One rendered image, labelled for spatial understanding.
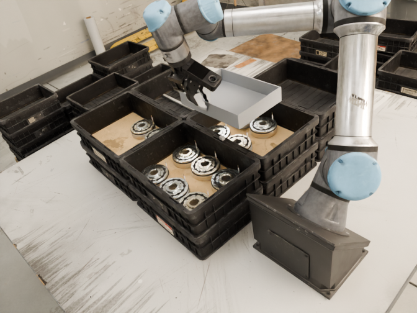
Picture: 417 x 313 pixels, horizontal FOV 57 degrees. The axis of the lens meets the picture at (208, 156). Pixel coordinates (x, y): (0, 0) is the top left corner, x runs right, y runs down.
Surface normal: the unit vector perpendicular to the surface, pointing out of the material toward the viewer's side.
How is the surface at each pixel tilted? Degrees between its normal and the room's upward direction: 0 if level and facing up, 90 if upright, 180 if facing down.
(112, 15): 90
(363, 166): 62
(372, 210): 0
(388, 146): 0
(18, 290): 0
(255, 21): 75
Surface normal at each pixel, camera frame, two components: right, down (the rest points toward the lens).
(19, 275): -0.15, -0.77
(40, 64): 0.70, 0.36
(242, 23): -0.14, 0.42
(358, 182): -0.17, 0.21
